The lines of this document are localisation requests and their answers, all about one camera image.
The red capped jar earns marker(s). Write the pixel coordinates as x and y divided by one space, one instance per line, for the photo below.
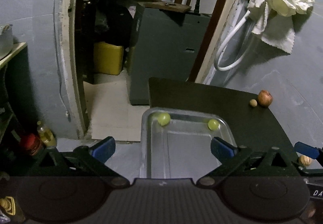
32 144

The small brown nut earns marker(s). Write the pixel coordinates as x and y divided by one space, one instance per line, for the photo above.
253 103

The green tomato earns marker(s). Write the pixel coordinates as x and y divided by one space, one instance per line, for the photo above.
163 119
213 124

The oil bottle on floor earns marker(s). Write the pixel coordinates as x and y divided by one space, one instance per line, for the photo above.
46 134

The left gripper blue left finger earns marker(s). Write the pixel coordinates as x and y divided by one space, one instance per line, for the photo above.
103 150

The dark grey cabinet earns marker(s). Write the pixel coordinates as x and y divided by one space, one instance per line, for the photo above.
165 44

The white cloth on wall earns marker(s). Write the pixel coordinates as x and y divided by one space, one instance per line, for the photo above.
273 21

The metal tray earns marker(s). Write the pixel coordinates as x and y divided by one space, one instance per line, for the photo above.
180 149

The yellow jerrycan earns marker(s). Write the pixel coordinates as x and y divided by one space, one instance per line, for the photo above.
108 58

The reddish apple at corner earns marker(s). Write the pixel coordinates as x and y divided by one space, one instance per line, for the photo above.
265 98

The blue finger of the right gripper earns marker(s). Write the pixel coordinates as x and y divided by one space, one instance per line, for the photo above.
307 150

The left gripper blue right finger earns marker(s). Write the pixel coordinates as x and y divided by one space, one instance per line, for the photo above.
222 150

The brown round fruit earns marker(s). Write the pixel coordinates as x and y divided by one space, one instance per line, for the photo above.
305 160

